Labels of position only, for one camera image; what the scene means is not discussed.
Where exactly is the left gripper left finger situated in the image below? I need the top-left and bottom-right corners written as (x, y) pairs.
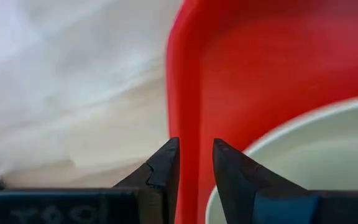
top-left (112, 136), bottom-right (180, 224)

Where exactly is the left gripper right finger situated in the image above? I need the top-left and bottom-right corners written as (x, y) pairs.
top-left (212, 138), bottom-right (310, 224)

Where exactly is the beige round plate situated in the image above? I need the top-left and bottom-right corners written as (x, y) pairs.
top-left (205, 93), bottom-right (358, 224)

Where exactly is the red plastic tray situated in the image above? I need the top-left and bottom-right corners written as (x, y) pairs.
top-left (165, 0), bottom-right (358, 224)

